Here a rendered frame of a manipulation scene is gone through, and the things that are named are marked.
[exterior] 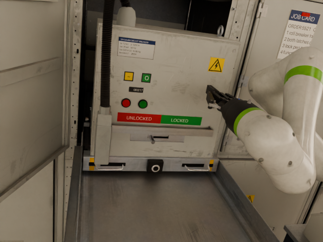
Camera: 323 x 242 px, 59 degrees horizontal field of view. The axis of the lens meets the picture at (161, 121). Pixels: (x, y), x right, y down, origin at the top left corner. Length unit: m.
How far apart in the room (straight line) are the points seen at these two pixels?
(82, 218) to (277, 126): 0.61
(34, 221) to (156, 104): 0.85
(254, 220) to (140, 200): 0.38
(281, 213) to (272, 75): 1.05
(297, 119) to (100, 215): 0.64
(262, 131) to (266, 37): 0.76
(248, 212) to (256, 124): 0.46
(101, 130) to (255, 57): 0.76
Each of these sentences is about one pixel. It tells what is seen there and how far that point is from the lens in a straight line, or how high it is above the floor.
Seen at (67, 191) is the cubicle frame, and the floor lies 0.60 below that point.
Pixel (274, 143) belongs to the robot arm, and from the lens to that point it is 0.65.
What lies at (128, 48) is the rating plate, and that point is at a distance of 0.96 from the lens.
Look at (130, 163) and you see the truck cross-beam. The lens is 1.11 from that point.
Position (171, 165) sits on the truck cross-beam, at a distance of 1.15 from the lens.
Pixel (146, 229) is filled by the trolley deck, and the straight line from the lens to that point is 0.93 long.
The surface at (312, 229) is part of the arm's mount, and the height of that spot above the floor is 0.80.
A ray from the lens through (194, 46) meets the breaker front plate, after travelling 1.01.
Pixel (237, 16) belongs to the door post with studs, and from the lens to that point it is 1.29.
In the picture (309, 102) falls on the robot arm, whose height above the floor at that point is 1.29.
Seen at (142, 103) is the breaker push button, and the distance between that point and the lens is 1.01.
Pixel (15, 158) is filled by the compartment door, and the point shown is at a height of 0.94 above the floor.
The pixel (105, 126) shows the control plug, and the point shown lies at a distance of 0.92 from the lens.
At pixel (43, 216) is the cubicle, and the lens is 1.53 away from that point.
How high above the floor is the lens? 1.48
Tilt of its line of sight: 22 degrees down
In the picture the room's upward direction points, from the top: 9 degrees clockwise
